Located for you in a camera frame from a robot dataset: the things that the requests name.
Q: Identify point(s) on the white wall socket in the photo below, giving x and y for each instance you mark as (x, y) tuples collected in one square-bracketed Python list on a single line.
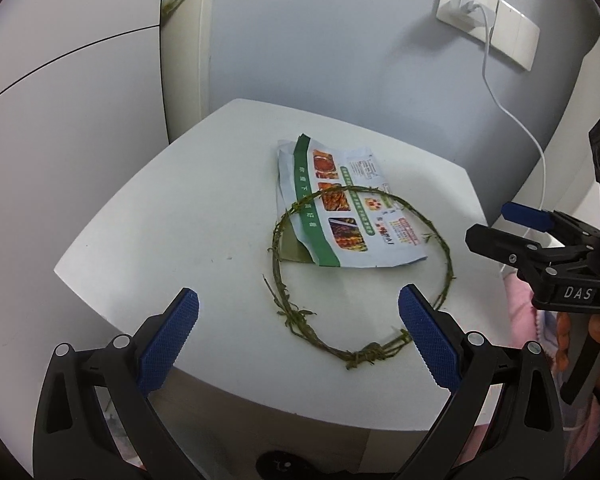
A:
[(446, 13)]

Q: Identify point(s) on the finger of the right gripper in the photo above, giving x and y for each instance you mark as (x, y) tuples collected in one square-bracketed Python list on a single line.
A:
[(531, 218), (510, 249)]

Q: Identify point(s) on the white charger plug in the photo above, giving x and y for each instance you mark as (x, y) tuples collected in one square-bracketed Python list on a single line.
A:
[(469, 9)]

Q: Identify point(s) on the pink blue bedding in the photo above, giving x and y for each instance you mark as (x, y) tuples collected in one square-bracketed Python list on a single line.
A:
[(581, 425)]

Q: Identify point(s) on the white bedside cabinet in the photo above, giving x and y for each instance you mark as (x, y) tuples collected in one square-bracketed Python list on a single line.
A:
[(201, 215)]

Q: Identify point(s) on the beige door frame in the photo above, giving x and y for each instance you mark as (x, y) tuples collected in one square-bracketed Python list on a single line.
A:
[(185, 36)]

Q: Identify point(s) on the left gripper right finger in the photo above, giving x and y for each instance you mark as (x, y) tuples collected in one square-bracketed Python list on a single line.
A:
[(524, 438)]

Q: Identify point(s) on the green food flyer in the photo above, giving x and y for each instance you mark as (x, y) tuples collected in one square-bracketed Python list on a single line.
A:
[(353, 224)]

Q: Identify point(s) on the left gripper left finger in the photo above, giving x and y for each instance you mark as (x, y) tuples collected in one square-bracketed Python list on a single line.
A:
[(71, 436)]

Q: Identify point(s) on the green twig wreath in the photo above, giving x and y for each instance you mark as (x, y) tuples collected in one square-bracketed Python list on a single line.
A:
[(296, 318)]

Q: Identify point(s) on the white wall switch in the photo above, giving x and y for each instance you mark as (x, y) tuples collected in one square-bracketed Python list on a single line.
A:
[(515, 35)]

